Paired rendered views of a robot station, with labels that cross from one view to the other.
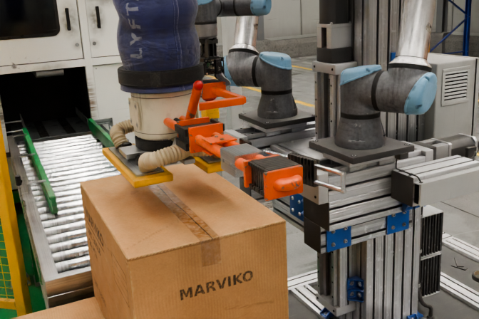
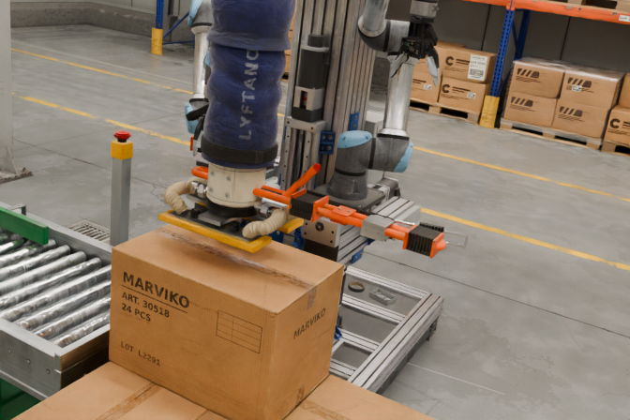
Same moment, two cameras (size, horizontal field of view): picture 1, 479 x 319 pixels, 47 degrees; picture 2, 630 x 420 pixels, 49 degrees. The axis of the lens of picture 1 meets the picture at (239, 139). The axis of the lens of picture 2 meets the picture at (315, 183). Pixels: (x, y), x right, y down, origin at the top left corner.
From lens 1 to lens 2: 1.31 m
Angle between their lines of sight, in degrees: 37
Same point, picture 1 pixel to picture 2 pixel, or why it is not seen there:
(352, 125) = (351, 181)
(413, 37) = (401, 114)
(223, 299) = (310, 334)
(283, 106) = not seen: hidden behind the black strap
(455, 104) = not seen: hidden behind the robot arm
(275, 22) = not seen: outside the picture
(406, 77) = (398, 145)
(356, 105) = (355, 165)
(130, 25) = (242, 110)
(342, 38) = (318, 101)
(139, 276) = (279, 325)
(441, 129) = (370, 173)
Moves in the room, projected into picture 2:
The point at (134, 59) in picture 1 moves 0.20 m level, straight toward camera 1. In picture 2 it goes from (243, 140) to (293, 159)
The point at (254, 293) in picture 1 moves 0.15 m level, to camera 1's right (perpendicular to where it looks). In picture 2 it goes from (323, 325) to (360, 315)
